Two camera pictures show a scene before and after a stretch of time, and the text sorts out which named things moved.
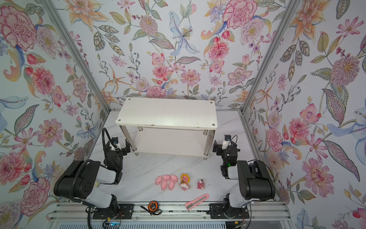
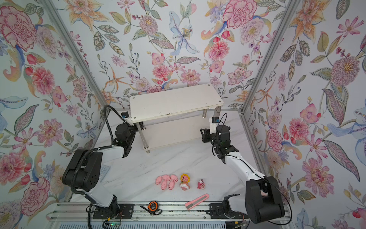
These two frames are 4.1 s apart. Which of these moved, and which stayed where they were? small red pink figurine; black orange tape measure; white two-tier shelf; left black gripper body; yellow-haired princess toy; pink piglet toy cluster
Moved: left black gripper body; white two-tier shelf
Stayed: small red pink figurine; yellow-haired princess toy; black orange tape measure; pink piglet toy cluster
